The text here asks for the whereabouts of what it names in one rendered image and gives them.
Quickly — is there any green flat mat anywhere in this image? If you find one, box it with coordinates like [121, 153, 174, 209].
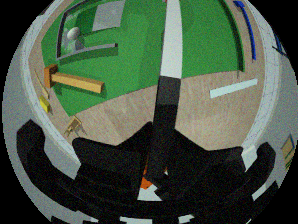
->
[41, 0, 239, 116]

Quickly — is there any wooden mallet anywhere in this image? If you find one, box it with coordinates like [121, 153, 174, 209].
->
[44, 64, 104, 93]

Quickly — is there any white golf ball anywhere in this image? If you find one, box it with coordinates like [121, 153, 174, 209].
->
[68, 27, 81, 40]

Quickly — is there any blue golf putter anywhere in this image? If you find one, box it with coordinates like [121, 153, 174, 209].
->
[234, 0, 255, 60]

